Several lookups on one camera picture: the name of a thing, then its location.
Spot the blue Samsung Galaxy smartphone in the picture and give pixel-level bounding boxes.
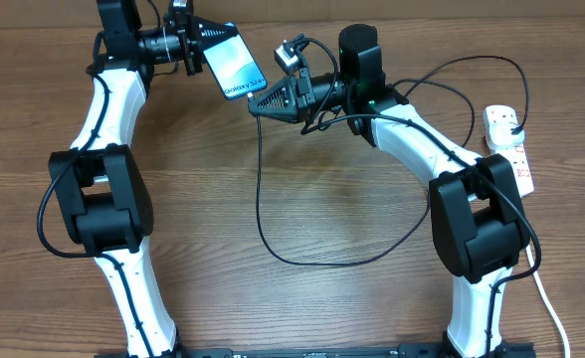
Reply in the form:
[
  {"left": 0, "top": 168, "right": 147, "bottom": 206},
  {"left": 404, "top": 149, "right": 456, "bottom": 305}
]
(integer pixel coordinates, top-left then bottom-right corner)
[{"left": 203, "top": 30, "right": 268, "bottom": 100}]

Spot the black charger cable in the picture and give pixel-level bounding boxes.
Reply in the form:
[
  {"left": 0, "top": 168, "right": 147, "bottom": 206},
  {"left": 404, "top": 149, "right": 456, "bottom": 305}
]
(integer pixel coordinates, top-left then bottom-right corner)
[{"left": 246, "top": 55, "right": 530, "bottom": 268}]

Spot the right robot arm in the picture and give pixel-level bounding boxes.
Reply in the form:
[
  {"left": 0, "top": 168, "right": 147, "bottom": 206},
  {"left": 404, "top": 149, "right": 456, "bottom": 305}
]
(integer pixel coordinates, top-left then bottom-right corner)
[{"left": 249, "top": 24, "right": 537, "bottom": 357}]

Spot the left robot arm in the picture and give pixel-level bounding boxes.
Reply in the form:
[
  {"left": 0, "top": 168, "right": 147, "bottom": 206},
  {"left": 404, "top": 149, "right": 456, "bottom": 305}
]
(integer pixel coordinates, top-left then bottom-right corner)
[{"left": 36, "top": 0, "right": 239, "bottom": 357}]

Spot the white charger plug adapter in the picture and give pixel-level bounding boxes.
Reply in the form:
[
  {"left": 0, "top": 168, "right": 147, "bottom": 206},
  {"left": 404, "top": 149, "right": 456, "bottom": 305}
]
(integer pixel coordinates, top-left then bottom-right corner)
[{"left": 486, "top": 122, "right": 525, "bottom": 152}]

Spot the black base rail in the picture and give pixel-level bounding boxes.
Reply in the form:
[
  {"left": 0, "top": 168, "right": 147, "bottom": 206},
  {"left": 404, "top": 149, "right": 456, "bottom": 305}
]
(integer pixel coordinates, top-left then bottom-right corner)
[{"left": 93, "top": 340, "right": 537, "bottom": 358}]

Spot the white power strip cord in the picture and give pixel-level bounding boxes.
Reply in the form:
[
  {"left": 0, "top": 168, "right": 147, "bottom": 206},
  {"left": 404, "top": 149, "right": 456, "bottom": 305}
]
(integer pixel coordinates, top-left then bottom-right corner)
[{"left": 523, "top": 243, "right": 572, "bottom": 358}]

